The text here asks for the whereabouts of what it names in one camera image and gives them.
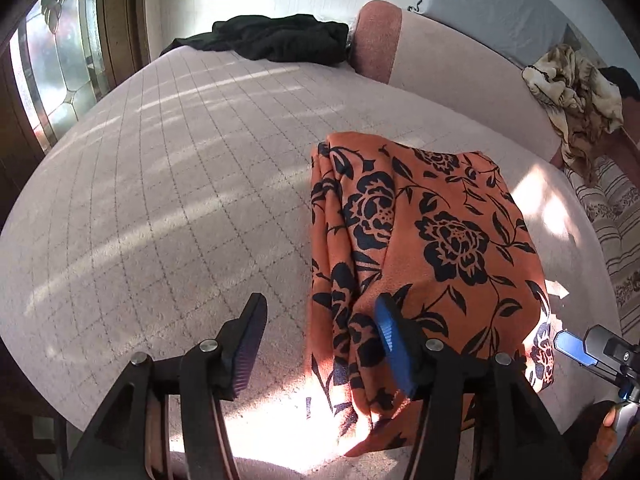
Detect orange black floral garment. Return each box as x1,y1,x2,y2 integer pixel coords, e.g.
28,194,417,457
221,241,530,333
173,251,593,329
306,132,560,457

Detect person right hand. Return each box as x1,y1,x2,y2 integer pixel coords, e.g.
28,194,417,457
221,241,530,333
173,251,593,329
582,408,617,480

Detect striped beige pillow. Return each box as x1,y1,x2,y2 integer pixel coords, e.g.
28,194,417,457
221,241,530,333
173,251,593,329
564,156,640,334

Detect pink quilted bed cover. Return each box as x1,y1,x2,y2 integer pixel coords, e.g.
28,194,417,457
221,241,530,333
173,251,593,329
1,48,620,479

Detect beige brown patterned cloth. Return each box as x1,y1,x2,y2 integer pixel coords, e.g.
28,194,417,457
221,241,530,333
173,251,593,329
522,44,624,184

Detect grey blue pillow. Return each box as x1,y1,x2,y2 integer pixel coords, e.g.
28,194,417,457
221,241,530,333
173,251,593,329
409,0,605,68

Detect pink bolster pillow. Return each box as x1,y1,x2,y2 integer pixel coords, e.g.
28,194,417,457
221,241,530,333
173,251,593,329
350,0,562,167

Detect stained glass window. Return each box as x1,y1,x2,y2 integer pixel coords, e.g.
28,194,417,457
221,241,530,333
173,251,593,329
10,0,111,152

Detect black crumpled garment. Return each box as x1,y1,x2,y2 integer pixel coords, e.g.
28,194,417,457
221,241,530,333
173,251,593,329
160,14,349,66

